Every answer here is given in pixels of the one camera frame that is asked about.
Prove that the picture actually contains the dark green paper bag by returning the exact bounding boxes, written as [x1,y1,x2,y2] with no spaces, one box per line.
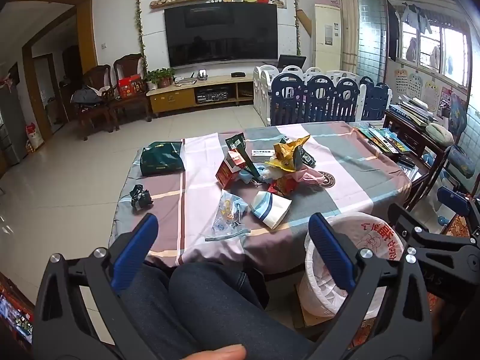
[139,141,186,176]

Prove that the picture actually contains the pink face mask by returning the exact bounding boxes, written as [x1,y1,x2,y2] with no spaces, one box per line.
[296,169,325,187]

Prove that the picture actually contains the grey round cushion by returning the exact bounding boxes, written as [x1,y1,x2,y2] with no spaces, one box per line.
[425,122,455,147]

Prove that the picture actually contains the white trash bin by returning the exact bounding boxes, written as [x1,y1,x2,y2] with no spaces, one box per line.
[299,259,376,317]

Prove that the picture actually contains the person's right leg in jeans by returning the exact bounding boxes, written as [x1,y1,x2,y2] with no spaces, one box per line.
[168,260,316,360]

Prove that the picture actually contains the wooden television cabinet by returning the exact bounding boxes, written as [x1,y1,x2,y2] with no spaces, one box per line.
[146,75,256,118]

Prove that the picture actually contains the row of flat picture books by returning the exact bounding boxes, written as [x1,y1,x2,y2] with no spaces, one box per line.
[358,125,412,155]

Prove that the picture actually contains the navy white baby fence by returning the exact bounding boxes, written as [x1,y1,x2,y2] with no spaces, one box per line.
[253,65,392,127]

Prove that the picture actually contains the person's left hand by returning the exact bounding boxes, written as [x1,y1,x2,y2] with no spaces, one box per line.
[185,344,247,360]

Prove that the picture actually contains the white blue crumpled paper cup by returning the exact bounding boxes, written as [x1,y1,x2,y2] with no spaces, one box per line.
[250,191,292,229]

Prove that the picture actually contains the green ivy vine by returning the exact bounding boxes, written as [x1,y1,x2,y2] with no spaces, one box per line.
[135,0,148,69]
[291,0,302,56]

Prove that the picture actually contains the window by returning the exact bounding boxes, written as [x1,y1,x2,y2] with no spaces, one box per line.
[401,19,470,84]

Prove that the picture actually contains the large black television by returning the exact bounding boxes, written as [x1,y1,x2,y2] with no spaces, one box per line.
[164,3,279,69]

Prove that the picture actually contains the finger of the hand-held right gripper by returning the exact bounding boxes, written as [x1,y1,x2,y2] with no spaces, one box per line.
[437,187,480,229]
[388,203,424,239]

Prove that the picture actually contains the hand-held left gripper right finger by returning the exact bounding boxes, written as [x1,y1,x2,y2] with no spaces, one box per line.
[307,212,434,360]

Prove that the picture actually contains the person's leg in jeans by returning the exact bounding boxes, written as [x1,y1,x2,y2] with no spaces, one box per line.
[119,262,196,360]
[168,260,316,360]

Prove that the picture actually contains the blue zip case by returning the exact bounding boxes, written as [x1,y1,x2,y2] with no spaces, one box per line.
[448,144,475,179]

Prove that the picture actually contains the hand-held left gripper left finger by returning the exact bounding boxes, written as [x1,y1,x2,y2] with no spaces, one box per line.
[33,213,160,360]

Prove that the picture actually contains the red gift box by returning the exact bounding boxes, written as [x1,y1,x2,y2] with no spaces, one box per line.
[117,76,145,100]

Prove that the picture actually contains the stack of books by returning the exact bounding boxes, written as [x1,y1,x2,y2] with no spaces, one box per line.
[390,95,436,127]

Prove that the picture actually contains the black stereo amplifier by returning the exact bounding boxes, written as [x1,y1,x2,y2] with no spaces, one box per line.
[195,87,232,104]

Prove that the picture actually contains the white red-print bin liner bag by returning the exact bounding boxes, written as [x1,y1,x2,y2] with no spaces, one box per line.
[304,212,406,289]

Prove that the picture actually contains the flat green snack packet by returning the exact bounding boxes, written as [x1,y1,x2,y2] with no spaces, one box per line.
[300,146,317,167]

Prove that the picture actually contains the green potted plant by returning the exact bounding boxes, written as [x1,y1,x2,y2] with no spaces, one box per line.
[144,68,175,90]

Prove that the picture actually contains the white printed sack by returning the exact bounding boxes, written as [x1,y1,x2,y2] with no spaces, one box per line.
[25,123,45,151]

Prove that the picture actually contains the yellow snack bag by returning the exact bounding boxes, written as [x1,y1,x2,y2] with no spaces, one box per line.
[265,135,311,173]

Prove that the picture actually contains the white standing air conditioner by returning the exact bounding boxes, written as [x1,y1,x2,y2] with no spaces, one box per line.
[313,4,342,72]

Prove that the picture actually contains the red patterned box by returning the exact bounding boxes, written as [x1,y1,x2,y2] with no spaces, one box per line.
[0,274,35,344]

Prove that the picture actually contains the red crumpled wrapper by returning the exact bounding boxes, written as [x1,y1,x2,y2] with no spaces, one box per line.
[268,178,299,196]

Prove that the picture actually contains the blue cartoon bag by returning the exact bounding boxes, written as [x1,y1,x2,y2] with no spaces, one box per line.
[448,94,468,136]

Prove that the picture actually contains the black monitor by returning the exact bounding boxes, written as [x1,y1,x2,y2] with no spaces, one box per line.
[277,54,307,72]

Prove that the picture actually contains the red carton box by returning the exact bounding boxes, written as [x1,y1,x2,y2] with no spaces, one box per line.
[215,149,246,189]

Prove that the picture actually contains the clear plastic toy packaging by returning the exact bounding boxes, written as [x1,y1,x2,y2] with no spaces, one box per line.
[205,190,251,241]

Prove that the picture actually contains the wooden wall shelf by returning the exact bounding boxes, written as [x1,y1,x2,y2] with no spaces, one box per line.
[150,0,211,9]

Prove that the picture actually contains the person's left leg in jeans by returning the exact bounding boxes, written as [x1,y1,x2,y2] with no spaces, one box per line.
[119,262,196,360]

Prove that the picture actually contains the cartoon wall chart poster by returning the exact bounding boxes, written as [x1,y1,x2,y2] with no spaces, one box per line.
[408,73,424,101]
[424,79,440,112]
[394,69,409,95]

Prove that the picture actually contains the beige curtain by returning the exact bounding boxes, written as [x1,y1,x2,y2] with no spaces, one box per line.
[330,0,359,72]

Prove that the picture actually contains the green snack packet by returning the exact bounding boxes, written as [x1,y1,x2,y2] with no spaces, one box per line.
[300,146,317,167]
[225,134,246,155]

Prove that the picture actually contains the dark wooden chair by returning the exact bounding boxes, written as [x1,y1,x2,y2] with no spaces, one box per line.
[406,146,452,211]

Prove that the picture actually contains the small dark crumpled wrapper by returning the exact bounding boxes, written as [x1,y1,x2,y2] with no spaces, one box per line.
[130,184,153,211]

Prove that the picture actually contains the hanging blue clothes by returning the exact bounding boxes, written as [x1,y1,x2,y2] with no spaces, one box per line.
[401,3,433,34]

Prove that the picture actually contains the dark wooden armchair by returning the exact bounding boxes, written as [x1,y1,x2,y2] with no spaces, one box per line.
[75,64,116,140]
[112,54,151,121]

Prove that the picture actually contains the black bag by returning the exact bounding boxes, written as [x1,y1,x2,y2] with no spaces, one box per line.
[71,87,104,105]

